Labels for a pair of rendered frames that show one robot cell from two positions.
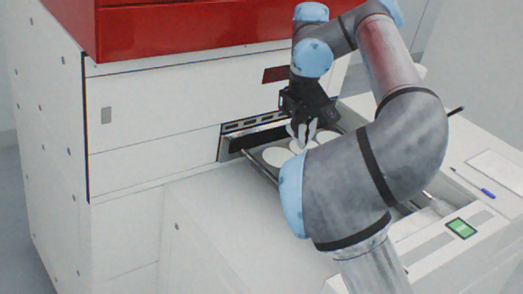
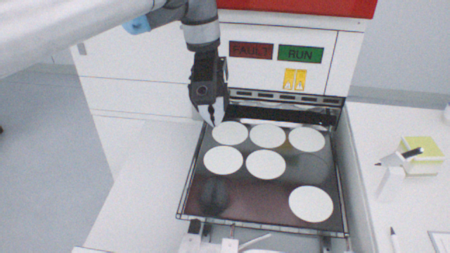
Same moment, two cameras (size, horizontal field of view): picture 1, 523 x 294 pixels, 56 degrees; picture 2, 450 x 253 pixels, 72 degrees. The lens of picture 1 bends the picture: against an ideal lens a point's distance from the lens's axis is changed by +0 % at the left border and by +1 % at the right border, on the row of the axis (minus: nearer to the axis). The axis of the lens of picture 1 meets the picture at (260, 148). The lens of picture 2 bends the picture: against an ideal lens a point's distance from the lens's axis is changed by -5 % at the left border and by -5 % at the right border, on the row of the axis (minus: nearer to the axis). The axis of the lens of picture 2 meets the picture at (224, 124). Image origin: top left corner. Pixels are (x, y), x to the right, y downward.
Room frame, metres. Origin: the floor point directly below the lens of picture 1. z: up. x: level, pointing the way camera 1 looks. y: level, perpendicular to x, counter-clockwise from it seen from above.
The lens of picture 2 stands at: (0.70, -0.58, 1.50)
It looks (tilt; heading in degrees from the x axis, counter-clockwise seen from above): 40 degrees down; 51
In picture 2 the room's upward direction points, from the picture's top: straight up
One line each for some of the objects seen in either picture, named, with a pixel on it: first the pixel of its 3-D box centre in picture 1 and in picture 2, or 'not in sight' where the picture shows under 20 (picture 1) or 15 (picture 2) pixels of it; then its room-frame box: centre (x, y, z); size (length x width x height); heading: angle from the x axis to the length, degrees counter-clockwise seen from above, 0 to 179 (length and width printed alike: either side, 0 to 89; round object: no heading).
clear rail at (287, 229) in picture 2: not in sight; (261, 226); (1.00, -0.33, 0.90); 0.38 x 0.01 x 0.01; 133
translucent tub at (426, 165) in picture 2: not in sight; (418, 157); (1.34, -0.47, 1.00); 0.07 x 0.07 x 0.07; 52
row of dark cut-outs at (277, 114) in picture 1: (283, 113); (265, 95); (1.28, -0.05, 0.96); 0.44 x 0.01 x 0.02; 133
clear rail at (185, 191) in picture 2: (281, 188); (195, 157); (1.00, -0.07, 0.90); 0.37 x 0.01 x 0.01; 43
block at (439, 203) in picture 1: (445, 208); not in sight; (1.06, -0.52, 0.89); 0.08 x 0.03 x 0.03; 43
